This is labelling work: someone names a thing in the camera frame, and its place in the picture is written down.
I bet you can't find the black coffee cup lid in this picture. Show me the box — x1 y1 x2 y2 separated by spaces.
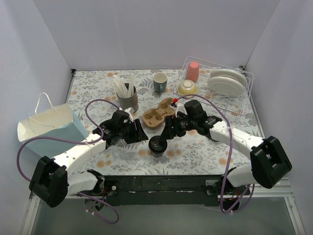
148 136 167 151

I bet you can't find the dark takeout coffee cup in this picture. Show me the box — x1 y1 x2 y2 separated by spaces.
151 150 164 157

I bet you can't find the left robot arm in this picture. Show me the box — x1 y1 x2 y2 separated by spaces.
29 110 148 208

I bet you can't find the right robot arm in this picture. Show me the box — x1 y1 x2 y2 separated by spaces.
160 100 292 195

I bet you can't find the brown cardboard cup carrier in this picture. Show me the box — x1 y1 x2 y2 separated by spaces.
142 98 175 129

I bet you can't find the grey straw holder cup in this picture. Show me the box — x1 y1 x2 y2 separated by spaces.
117 86 139 113

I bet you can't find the yellow patterned bowl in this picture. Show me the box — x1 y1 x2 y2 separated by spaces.
178 80 198 95

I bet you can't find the blue ceramic mug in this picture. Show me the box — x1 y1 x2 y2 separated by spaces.
153 72 168 94

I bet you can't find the white blue paper bag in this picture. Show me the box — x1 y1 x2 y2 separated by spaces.
17 103 88 158

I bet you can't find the pink plastic cup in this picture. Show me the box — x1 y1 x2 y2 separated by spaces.
186 61 200 82

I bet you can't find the white plate front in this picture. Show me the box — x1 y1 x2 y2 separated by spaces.
207 76 245 96

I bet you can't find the white plate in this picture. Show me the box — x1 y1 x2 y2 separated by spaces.
210 68 247 86
207 76 245 96

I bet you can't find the white plate back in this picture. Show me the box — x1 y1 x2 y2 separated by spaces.
210 68 247 86

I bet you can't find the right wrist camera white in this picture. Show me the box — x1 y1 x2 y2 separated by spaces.
170 98 186 117

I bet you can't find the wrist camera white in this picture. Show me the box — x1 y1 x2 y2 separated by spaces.
124 107 134 122
170 98 186 117

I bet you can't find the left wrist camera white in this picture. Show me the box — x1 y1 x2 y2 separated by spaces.
124 107 134 122

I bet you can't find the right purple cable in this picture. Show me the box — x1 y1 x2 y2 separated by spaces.
175 94 255 213

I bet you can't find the purple cable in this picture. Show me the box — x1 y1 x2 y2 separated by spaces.
16 99 122 225
175 94 255 213

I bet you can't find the white wire dish rack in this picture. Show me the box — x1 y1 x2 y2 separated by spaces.
173 56 254 118

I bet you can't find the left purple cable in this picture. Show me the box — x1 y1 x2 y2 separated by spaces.
16 99 122 225

